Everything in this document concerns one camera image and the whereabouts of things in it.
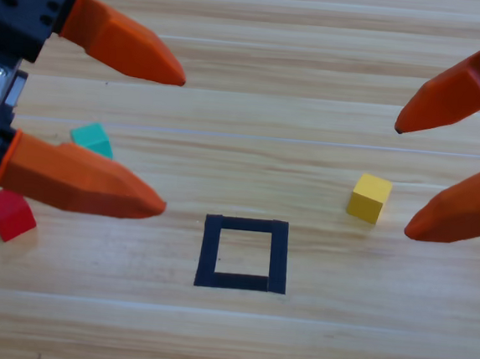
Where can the black tape square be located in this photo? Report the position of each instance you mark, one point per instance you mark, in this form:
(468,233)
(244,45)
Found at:
(208,248)

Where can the yellow wooden block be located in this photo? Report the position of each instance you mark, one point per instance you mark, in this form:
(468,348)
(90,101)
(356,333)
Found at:
(368,199)

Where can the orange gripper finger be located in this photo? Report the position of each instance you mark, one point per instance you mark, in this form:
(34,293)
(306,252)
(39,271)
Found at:
(448,101)
(460,211)
(121,43)
(76,182)

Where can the red wooden block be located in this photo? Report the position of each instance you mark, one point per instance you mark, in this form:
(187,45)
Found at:
(9,220)

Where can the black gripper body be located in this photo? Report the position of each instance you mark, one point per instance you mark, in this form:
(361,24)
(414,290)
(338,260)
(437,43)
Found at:
(19,9)

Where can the green wooden block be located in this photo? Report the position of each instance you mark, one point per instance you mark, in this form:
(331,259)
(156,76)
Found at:
(94,137)

